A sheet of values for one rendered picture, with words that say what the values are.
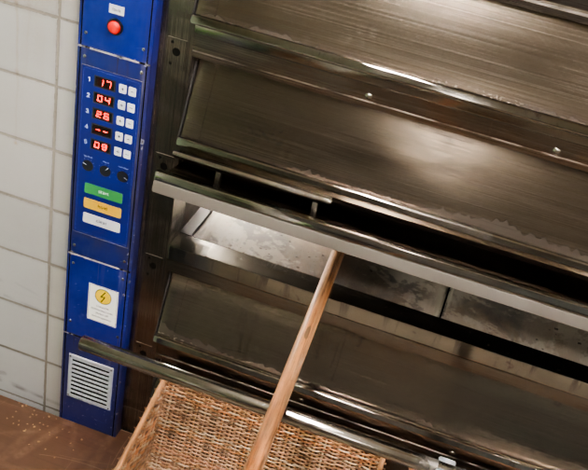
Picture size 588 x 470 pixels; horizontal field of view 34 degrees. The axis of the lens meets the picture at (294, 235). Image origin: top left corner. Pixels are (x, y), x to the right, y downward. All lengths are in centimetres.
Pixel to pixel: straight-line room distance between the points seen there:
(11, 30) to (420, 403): 118
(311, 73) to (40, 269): 87
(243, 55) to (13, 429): 116
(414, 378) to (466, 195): 48
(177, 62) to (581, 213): 83
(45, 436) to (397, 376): 91
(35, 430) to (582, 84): 156
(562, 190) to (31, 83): 110
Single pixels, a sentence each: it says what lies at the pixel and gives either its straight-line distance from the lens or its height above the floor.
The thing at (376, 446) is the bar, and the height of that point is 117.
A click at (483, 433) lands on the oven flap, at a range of 218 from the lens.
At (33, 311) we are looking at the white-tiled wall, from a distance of 245.
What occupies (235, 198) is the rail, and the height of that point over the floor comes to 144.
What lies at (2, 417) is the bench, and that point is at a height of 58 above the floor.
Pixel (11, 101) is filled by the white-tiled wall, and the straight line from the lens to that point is 217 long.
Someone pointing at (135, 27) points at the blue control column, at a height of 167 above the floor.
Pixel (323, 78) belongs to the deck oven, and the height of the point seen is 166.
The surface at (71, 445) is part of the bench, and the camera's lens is 251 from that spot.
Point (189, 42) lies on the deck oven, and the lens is 192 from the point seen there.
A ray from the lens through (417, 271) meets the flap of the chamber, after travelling 181.
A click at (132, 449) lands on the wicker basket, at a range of 221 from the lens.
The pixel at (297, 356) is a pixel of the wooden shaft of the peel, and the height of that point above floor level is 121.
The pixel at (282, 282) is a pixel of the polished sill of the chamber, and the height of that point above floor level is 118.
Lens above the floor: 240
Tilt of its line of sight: 33 degrees down
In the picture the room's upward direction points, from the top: 12 degrees clockwise
